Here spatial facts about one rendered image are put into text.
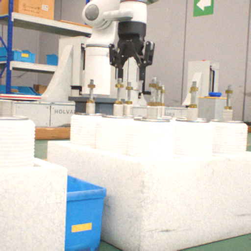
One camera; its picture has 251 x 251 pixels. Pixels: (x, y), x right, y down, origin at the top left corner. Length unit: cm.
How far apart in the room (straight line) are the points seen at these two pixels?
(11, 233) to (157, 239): 29
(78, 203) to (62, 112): 245
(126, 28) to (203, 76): 375
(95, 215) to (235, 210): 33
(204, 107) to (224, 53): 575
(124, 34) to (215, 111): 35
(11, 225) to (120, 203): 26
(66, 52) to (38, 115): 67
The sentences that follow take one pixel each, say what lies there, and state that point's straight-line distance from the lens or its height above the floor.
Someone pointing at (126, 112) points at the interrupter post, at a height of 26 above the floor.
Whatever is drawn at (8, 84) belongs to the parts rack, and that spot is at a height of 47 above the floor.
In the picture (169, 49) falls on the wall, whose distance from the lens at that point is 768.
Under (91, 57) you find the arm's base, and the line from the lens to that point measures 146.
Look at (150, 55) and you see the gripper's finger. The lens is 110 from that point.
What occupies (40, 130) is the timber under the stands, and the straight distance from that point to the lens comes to 302.
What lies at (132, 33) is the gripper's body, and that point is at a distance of 110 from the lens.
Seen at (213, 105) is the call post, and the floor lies 29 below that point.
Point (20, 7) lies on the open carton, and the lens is 625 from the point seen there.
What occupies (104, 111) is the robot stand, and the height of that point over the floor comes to 25.
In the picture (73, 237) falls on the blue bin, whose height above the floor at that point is 3.
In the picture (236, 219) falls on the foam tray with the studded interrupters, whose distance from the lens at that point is 98.
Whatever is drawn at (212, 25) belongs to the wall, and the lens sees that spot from 722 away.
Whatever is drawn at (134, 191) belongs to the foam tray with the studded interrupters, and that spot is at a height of 12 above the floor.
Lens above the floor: 28
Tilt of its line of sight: 3 degrees down
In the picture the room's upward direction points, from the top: 3 degrees clockwise
